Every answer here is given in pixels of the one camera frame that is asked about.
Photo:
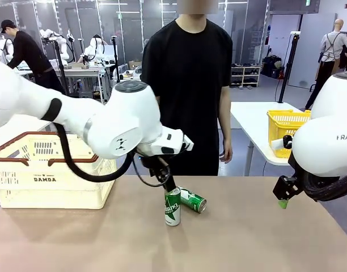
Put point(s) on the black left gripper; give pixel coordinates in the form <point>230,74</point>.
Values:
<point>158,167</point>

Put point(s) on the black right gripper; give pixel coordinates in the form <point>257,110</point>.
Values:
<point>296,173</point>

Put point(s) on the green beer can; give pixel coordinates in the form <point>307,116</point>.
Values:
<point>172,208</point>
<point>192,199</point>

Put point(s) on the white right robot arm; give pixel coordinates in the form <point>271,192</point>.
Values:
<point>329,136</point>

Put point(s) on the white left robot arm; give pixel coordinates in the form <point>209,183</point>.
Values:
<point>119,122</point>

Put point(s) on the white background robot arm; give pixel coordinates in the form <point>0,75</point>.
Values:
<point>58,42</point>
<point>7,48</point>
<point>92,51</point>

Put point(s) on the person's left forearm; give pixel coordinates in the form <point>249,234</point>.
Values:
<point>225,124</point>

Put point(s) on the yellow plastic shopping basket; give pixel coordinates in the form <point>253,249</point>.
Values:
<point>284,124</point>

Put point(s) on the white table under yellow basket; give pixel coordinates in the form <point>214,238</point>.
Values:
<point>253,133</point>

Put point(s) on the cream shopping basket brown rim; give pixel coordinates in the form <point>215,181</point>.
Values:
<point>43,192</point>

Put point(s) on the person's left hand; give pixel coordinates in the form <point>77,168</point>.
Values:
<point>227,151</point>

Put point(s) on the person's black-clad body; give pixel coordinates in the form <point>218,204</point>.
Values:
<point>187,85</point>

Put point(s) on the white shoe rack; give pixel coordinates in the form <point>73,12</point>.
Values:
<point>245,75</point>

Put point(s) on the pile of dark bags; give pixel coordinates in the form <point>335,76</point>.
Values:
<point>271,66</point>

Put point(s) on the black tripod pole white head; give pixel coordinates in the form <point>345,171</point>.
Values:
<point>288,65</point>

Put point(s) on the mannequin with grey apron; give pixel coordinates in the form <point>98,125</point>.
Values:
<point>329,51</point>

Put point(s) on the grey background workbench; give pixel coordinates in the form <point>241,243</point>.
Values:
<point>82,71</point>

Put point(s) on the thin black tripod pole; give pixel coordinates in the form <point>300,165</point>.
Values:
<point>61,71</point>

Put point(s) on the background person in black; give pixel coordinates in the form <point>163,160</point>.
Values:
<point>29,56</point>

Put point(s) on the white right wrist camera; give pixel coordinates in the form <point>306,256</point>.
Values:
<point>278,144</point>

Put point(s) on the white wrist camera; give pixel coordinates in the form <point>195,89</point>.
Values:
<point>278,144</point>
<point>189,144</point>

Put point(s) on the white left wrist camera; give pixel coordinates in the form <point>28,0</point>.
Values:
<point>189,144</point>

